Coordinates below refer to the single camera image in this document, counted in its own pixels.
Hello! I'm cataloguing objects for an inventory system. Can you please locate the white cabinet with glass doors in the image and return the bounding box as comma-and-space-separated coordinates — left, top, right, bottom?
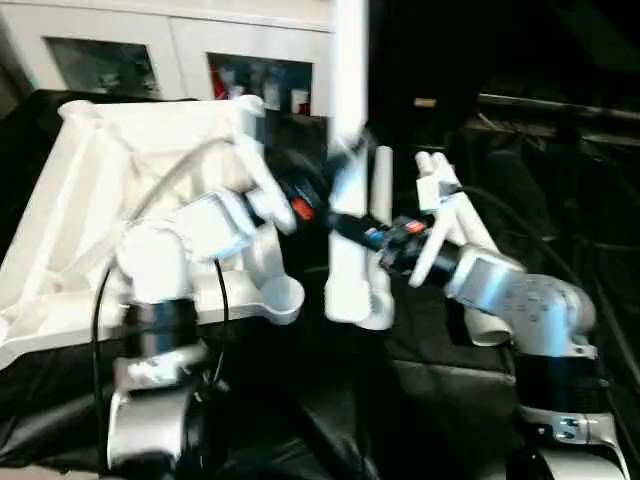
0, 0, 336, 119

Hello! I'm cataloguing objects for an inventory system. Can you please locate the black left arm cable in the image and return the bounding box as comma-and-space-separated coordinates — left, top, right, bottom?
92, 137, 241, 474

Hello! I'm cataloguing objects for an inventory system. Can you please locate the black mat cover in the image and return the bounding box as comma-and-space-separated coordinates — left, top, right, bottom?
0, 87, 640, 480

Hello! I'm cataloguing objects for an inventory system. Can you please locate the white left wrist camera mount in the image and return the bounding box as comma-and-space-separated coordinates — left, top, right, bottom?
234, 119, 296, 234

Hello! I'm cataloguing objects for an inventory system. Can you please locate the white plastic table leg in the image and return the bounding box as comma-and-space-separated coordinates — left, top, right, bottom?
322, 0, 374, 324
414, 151, 511, 347
432, 151, 501, 251
359, 144, 397, 331

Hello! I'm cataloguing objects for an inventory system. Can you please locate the long black rod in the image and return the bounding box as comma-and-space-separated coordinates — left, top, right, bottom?
477, 92, 640, 134

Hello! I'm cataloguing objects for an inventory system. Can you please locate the white plastic table top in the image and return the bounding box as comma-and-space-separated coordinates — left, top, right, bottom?
0, 94, 306, 371

